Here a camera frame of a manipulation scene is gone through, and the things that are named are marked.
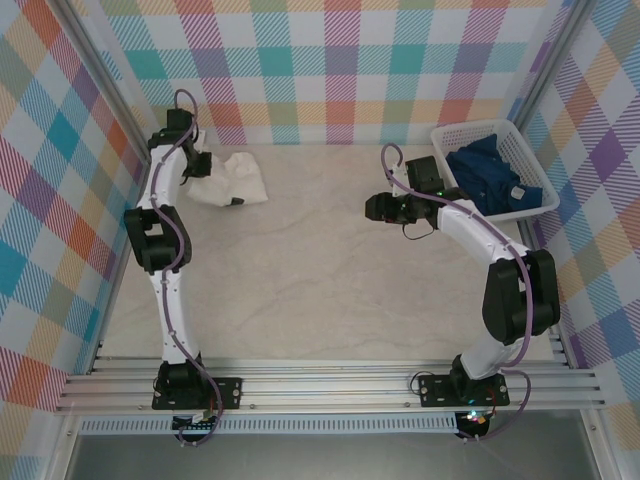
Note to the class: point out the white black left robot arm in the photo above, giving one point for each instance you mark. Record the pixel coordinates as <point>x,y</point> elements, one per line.
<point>155,240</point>

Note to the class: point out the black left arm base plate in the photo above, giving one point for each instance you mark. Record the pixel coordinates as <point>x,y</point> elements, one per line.
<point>230,390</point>

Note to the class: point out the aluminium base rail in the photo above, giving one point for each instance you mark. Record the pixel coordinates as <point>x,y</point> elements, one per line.
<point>325,390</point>

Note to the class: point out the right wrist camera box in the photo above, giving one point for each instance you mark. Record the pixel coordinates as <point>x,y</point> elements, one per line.
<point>398,175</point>

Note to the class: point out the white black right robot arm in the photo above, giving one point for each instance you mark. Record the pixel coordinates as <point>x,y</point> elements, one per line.
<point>520,300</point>

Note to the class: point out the aluminium table side rail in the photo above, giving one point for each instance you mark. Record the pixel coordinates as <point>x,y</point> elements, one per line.
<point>528,236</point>
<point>112,300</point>

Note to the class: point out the white plastic basket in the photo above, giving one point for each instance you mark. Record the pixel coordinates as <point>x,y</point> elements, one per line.
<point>535,165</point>

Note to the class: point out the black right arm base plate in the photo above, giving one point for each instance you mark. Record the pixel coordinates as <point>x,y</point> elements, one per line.
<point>435,392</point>

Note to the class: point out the white t-shirt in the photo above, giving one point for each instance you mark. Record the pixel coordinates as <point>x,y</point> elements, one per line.
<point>240,180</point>

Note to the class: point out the blue garment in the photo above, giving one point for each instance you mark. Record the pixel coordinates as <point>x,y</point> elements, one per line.
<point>490,180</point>

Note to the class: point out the aluminium corner post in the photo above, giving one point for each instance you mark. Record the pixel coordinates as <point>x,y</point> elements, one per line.
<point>110,85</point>
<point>545,75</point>

